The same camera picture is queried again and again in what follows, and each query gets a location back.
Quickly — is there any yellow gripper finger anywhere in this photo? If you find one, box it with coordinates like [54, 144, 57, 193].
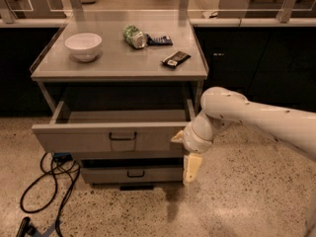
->
[171, 130, 184, 143]
[183, 153, 202, 184]

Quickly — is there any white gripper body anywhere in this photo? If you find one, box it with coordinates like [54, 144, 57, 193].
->
[183, 111, 231, 153]

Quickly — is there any grey top drawer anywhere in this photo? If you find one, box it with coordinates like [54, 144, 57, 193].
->
[32, 100, 195, 153]

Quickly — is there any grey drawer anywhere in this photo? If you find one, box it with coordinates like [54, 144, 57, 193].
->
[32, 100, 195, 153]
[81, 158, 184, 185]

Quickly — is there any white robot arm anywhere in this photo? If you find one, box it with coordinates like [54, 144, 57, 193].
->
[173, 87, 316, 237]

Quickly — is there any grey drawer cabinet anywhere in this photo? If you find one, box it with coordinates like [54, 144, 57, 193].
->
[29, 10, 209, 187]

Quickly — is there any grey bottom drawer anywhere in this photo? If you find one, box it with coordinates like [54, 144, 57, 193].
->
[81, 158, 184, 185]

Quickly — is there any black snack packet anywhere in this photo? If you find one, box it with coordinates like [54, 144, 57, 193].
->
[162, 51, 191, 68]

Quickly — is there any blue snack packet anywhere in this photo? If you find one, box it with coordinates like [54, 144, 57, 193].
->
[146, 35, 173, 46]

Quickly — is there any dark counter cabinet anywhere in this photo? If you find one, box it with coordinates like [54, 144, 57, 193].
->
[0, 27, 316, 117]

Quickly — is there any green soda can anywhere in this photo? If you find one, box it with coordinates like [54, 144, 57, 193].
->
[122, 25, 147, 49]

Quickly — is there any white ceramic bowl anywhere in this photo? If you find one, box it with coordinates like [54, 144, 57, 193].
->
[65, 33, 103, 62]

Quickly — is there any grey background desk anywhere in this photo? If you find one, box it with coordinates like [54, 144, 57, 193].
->
[218, 0, 316, 18]

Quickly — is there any black plug connector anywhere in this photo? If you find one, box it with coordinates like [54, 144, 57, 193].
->
[16, 216, 37, 237]

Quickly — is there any black floor cable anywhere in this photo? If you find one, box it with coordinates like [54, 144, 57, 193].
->
[19, 151, 82, 237]

